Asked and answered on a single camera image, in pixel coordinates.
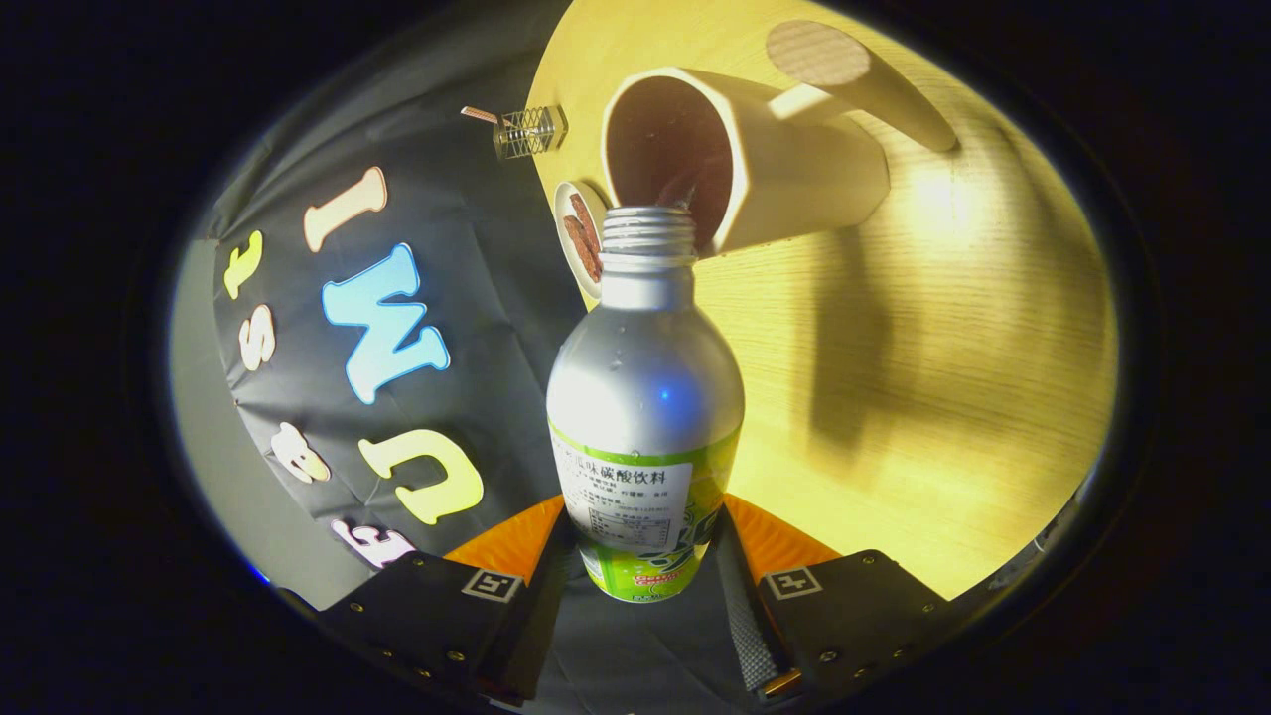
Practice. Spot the white oval plate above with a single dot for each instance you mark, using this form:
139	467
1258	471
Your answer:
562	214

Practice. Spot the pink straw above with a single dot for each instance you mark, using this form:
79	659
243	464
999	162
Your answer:
479	114

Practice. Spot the wooden table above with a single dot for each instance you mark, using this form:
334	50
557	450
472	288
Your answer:
943	397

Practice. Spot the black backdrop cloth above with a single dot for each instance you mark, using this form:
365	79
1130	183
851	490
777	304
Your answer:
477	328

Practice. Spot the brown meat slice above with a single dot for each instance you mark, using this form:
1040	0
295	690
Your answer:
579	253
588	216

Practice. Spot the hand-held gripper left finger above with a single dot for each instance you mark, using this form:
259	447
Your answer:
536	616

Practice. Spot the silver green juice bottle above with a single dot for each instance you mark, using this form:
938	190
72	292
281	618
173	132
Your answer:
645	397

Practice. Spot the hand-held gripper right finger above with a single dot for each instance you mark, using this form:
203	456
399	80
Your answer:
750	626

